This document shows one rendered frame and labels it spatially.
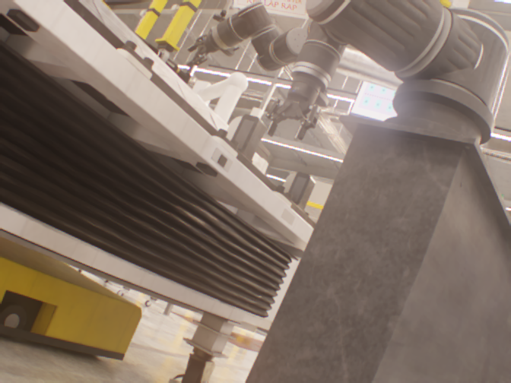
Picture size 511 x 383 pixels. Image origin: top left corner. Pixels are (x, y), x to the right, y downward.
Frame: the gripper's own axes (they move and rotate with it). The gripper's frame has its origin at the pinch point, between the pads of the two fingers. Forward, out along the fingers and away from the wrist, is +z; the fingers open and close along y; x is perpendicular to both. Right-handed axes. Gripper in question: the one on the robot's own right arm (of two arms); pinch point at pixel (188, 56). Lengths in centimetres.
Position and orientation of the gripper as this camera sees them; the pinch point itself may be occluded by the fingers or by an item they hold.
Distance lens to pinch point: 230.9
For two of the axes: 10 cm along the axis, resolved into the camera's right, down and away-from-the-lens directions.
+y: -0.1, 8.5, -5.3
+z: -7.9, 3.1, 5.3
